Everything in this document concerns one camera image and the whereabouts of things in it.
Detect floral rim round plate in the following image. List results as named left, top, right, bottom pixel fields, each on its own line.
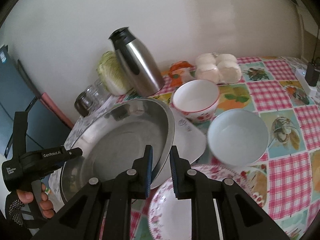
left=148, top=164, right=252, bottom=239

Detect stainless steel round pan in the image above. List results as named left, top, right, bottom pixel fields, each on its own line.
left=60, top=98, right=175, bottom=202

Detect light blue bowl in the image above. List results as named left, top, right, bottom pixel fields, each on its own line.
left=207, top=109, right=269, bottom=166

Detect red rim strawberry bowl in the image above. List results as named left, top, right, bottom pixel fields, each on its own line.
left=171, top=80, right=220, bottom=124

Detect left hand with glove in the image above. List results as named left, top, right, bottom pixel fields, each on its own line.
left=5, top=180, right=55, bottom=230

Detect white rectangular floral dish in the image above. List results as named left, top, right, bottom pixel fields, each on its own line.
left=150, top=107, right=207, bottom=189

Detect clear glass jars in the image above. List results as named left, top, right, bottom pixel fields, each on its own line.
left=74, top=79, right=111, bottom=117

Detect stainless steel thermos jug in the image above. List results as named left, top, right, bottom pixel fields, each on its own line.
left=109, top=27, right=165, bottom=97

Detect checkered fruit tablecloth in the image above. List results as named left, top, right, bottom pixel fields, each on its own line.
left=47, top=56, right=320, bottom=240

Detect napa cabbage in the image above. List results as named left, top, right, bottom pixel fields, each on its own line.
left=97, top=51, right=132, bottom=96

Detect orange snack packet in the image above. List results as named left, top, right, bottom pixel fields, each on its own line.
left=168, top=61, right=195, bottom=87

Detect bag of steamed buns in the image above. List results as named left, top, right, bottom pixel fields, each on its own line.
left=195, top=53, right=242, bottom=84

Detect black power adapter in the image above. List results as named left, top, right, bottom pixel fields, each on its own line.
left=305, top=61, right=320, bottom=87

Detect black cable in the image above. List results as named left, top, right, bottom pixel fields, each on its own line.
left=310, top=33, right=320, bottom=63

